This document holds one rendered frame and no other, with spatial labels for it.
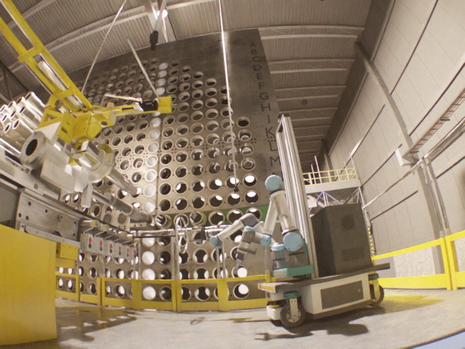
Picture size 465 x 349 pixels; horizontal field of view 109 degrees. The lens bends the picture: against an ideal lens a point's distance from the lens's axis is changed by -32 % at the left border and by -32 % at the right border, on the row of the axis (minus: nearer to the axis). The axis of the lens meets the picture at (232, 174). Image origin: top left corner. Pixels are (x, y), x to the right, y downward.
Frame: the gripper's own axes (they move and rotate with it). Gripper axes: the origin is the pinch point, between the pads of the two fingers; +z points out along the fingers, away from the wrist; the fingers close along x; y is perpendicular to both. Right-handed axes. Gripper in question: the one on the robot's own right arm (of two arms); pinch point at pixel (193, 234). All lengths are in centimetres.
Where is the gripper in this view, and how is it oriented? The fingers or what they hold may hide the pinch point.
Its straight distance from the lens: 255.5
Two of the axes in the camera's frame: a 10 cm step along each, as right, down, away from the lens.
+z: -9.9, 1.1, 0.7
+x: 0.5, 8.2, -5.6
